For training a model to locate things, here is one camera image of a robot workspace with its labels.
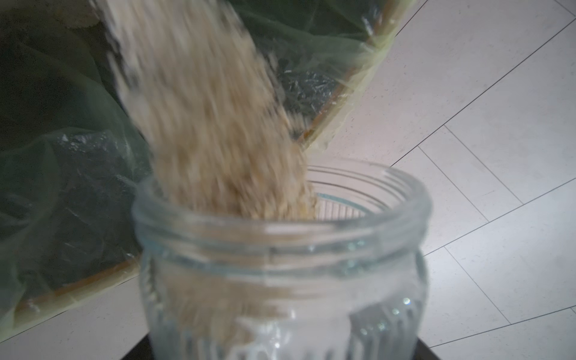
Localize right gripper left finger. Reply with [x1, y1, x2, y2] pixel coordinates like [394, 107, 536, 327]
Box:
[121, 335, 155, 360]

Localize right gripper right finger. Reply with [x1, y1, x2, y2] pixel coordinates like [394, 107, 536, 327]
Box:
[415, 338, 440, 360]

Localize clear oatmeal jar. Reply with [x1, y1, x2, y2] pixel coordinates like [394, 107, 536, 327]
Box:
[133, 157, 431, 359]

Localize oatmeal flakes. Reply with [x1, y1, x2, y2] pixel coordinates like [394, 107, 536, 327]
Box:
[97, 1, 317, 347]

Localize orange trash bin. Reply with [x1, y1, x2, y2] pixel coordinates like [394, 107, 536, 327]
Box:
[1, 1, 414, 302]

